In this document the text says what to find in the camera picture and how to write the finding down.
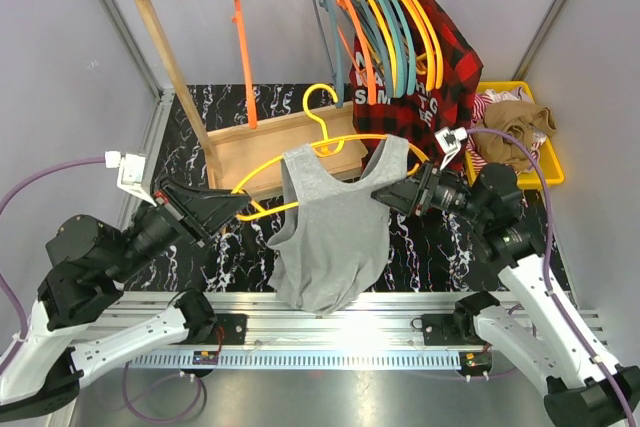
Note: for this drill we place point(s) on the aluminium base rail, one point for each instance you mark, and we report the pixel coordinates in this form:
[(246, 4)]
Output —
[(256, 331)]

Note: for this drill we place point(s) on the tan tank top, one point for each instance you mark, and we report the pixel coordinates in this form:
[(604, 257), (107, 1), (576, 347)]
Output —
[(521, 120)]

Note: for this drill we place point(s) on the orange hanger with pink top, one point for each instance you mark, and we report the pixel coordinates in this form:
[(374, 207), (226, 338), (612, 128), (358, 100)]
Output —
[(365, 70)]

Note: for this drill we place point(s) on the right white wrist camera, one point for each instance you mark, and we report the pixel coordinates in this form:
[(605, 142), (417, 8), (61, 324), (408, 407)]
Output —
[(450, 143)]

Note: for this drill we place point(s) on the black marble mat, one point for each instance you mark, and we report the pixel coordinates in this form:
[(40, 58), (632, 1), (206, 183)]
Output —
[(428, 254)]

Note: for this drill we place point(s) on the yellow hanger with grey top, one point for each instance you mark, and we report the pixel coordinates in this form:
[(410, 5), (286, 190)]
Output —
[(325, 147)]

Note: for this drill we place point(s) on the red white striped tank top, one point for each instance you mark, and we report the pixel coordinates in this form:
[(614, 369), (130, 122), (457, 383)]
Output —
[(490, 96)]

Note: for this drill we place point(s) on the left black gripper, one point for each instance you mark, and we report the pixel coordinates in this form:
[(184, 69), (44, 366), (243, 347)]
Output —
[(206, 211)]

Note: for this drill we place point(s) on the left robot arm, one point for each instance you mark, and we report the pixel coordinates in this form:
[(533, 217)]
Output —
[(46, 367)]

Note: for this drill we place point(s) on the wooden clothes rack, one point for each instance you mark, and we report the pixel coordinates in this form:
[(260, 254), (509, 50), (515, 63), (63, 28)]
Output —
[(229, 152)]

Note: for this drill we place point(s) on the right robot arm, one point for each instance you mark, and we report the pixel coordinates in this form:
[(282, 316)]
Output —
[(581, 382)]

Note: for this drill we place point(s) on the orange hanger with tan top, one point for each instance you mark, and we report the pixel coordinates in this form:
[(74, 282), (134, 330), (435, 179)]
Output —
[(238, 20)]

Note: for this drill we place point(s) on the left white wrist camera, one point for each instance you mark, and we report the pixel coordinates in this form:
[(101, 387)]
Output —
[(130, 173)]

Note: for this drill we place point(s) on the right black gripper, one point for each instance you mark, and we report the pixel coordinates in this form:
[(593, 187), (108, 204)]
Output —
[(401, 195)]

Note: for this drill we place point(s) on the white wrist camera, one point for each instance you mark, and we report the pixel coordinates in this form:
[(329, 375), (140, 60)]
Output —
[(130, 173), (450, 143)]

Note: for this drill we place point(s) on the grey tank top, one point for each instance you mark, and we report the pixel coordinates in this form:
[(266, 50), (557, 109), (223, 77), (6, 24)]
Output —
[(335, 244)]

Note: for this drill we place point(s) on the bunch of empty hangers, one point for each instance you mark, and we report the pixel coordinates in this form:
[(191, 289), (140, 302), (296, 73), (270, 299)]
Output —
[(403, 46)]

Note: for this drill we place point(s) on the yellow plastic bin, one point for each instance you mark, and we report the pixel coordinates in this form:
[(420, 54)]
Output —
[(544, 157)]

